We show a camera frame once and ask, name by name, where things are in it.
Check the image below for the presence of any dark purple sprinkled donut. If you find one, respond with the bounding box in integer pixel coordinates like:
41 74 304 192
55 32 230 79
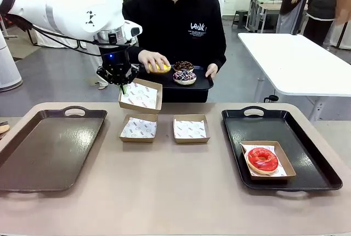
172 70 197 86

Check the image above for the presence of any brown cardboard food tray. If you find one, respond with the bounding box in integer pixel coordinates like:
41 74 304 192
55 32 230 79
118 113 159 143
240 140 297 181
117 78 163 115
173 114 211 145

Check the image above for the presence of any white cylindrical air purifier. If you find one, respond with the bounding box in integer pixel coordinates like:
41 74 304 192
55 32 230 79
0 31 23 93

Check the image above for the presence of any person's right forearm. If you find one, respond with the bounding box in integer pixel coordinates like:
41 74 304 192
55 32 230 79
128 46 146 66

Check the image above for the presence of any black slanted stand pole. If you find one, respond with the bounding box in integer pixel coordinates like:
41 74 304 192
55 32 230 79
291 0 315 36

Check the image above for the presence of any yellow sprinkled donut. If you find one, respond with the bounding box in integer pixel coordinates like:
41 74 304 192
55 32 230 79
147 59 171 74

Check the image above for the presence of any chocolate sprinkled donut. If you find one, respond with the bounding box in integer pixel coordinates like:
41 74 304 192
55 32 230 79
173 60 194 72

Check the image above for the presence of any red glazed donut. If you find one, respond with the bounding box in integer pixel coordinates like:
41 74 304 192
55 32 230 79
246 147 279 176

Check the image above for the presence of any person's left forearm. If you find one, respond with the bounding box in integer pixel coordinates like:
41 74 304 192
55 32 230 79
211 46 228 69

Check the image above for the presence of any small black tray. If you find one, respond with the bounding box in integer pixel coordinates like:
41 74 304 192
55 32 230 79
135 64 214 91

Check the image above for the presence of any person in black sweatshirt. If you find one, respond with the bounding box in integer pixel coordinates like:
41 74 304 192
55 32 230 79
122 0 228 104

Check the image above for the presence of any person's right hand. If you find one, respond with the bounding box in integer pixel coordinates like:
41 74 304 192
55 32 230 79
138 50 171 74

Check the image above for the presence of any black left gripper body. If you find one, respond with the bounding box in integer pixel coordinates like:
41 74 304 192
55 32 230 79
98 43 132 83

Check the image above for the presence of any mannequin with orange scarf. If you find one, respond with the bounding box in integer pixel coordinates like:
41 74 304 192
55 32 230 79
303 0 351 47

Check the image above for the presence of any person's left hand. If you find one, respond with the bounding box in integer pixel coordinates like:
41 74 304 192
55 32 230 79
205 64 219 79

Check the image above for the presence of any grey metal leg table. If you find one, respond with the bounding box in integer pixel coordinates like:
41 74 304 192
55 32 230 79
245 0 285 33

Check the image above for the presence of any dark plastic stool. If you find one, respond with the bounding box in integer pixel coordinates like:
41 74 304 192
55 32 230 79
231 9 249 30

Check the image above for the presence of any large white table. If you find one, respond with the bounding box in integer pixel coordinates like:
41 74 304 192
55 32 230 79
237 32 351 121

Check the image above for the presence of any brown plastic serving tray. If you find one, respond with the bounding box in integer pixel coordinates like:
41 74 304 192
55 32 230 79
0 106 108 193

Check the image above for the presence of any large black handled tray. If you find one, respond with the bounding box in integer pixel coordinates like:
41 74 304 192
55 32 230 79
221 106 343 193

